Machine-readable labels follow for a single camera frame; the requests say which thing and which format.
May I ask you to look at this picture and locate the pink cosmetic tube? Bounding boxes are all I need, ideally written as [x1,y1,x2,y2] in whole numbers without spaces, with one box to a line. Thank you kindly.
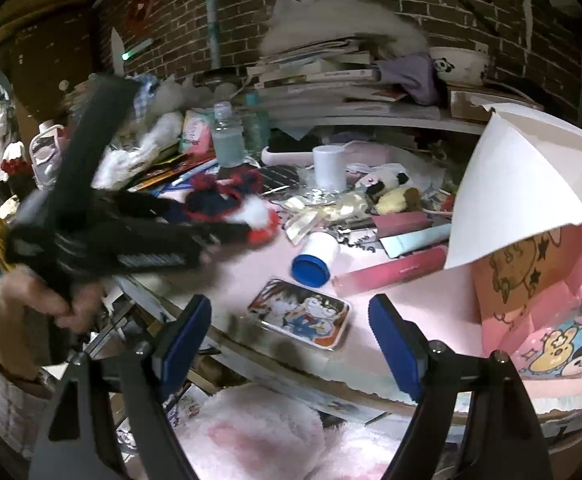
[331,245,447,298]

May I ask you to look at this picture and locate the white jar blue lid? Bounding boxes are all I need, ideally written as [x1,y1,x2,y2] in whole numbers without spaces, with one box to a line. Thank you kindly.
[291,232,340,288]

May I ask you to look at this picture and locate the red black fluffy hair clip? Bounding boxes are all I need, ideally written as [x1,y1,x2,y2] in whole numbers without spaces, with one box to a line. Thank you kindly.
[184,169,280,246]

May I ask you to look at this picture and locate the clear plastic wrapper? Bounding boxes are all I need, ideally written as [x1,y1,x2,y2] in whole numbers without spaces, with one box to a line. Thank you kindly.
[270,188,370,247]

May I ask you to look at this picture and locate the white cylinder cup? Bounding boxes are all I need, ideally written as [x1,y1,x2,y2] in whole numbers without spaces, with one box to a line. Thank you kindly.
[313,145,346,193]

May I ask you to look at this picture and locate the person left hand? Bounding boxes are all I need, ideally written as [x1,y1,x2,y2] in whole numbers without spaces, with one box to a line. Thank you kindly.
[0,266,105,380]

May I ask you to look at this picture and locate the pink desk mat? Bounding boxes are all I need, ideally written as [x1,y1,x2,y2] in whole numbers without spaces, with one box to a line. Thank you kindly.
[115,148,582,401]

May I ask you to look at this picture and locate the cartoon tin tray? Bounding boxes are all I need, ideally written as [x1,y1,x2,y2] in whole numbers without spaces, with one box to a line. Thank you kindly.
[247,278,351,351]

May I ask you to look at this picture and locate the light blue cosmetic tube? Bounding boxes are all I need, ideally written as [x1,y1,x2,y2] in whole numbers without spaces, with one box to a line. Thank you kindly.
[380,223,451,259]

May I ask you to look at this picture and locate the dark pink flat box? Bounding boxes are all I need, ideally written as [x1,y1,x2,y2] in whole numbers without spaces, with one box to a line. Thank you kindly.
[371,211,432,238]

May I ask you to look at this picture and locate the white plush toy with cap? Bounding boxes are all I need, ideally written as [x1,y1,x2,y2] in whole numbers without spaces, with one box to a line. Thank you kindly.
[92,74,186,191]

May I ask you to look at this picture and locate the yellow plush toy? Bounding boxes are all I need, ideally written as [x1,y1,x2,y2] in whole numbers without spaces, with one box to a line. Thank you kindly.
[376,188,421,216]

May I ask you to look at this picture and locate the pink kotex pack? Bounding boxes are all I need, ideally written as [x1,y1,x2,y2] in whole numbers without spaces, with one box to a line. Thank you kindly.
[179,108,213,156]

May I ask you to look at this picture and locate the panda plush toy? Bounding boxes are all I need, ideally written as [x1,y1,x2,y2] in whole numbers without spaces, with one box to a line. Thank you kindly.
[355,164,409,203]

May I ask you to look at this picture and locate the pink cartoon cardboard box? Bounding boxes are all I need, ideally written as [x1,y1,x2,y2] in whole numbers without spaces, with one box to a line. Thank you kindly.
[445,103,582,379]

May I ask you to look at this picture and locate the clear liquid bottle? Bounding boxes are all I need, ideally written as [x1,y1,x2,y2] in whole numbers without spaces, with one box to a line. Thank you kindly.
[212,101,247,168]

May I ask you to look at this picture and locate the teal bottle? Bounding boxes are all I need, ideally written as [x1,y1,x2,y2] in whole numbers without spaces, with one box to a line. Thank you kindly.
[240,92,270,159]

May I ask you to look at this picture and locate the purple cloth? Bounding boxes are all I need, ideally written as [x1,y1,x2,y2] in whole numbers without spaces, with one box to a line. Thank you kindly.
[376,52,437,106]

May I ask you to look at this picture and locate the stack of books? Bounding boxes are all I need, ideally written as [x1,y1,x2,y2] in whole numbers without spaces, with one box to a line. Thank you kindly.
[242,37,442,119]

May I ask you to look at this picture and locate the panda ceramic bowl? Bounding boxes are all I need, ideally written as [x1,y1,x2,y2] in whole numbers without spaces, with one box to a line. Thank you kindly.
[430,47,490,87]

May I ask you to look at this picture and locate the white fluffy fur piece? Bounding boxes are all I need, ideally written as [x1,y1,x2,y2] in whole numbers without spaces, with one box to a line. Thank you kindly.
[259,0,430,58]

